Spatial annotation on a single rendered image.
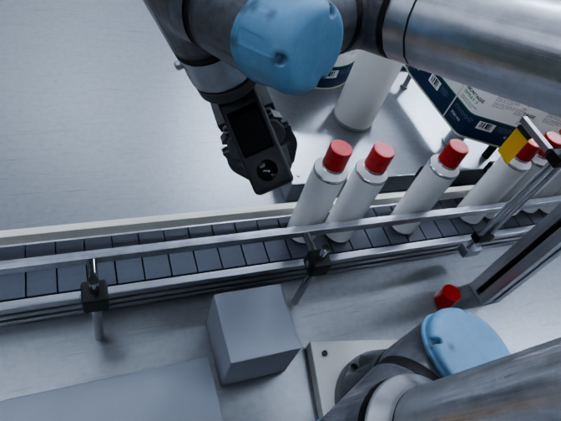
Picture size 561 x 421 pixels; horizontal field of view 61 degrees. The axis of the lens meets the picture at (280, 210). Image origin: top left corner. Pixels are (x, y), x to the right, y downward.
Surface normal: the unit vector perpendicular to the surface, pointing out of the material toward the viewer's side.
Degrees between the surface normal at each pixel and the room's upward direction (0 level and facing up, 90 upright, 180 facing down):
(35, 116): 0
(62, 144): 0
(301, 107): 0
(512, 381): 81
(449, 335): 10
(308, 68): 76
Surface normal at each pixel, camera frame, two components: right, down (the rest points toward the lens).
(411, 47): -0.69, 0.65
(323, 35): 0.70, 0.52
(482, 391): -0.88, -0.45
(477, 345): 0.39, -0.62
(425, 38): -0.70, 0.33
